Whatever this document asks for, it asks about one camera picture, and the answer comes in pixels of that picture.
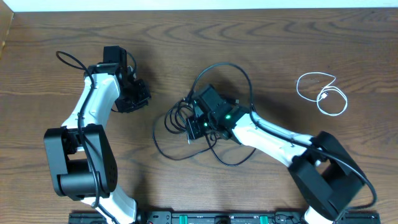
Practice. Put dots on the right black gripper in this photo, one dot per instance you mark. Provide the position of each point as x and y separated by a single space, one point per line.
195 132

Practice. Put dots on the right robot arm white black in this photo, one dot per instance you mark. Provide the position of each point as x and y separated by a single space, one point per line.
324 172

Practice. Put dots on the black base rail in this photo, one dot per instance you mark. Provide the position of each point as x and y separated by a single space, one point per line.
162 217

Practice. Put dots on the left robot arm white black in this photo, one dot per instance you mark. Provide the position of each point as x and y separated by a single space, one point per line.
81 162

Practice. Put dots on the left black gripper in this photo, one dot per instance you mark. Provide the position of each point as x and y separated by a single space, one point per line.
145 97

